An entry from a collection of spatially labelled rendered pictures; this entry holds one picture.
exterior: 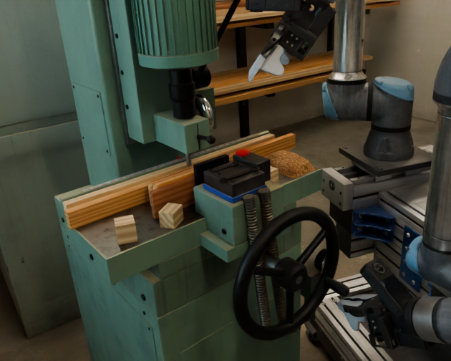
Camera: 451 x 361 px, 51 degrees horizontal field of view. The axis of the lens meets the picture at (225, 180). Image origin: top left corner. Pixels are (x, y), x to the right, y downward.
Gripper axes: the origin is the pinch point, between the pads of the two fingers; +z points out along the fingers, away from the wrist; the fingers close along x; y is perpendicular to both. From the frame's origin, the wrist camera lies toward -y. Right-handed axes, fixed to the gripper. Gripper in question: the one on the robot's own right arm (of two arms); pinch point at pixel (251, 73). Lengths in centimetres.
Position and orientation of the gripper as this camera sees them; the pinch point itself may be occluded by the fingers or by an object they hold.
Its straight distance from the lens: 104.6
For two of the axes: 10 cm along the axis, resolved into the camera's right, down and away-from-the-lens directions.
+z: -5.3, 7.3, 4.4
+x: 2.1, -3.9, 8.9
